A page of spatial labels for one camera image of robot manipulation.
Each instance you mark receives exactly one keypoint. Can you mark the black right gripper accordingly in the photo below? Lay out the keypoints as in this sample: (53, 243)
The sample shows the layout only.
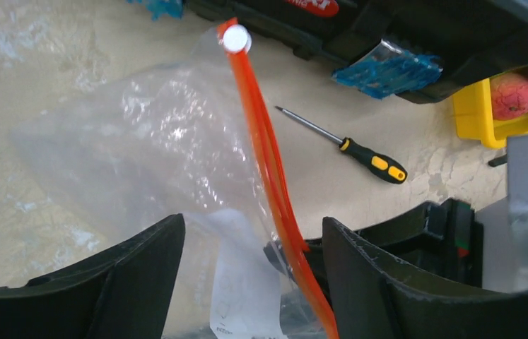
(446, 239)

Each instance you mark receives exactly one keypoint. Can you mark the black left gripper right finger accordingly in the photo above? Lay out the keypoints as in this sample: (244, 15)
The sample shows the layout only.
(409, 299)

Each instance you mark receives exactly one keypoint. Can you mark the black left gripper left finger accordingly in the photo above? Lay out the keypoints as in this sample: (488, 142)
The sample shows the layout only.
(122, 292)

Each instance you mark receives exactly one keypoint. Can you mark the red pink peach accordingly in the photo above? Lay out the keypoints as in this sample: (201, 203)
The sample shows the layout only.
(509, 96)

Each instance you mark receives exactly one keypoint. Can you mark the clear orange zip top bag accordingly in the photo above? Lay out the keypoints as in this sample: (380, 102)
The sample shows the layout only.
(193, 138)

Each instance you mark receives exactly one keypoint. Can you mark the black yellow screwdriver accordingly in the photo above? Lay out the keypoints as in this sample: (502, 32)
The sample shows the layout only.
(382, 166)

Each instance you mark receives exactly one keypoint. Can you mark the yellow plastic tray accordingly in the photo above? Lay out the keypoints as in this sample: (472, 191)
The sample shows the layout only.
(474, 120)

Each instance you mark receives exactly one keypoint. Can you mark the black plastic toolbox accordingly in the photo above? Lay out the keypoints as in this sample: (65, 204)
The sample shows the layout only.
(422, 51)

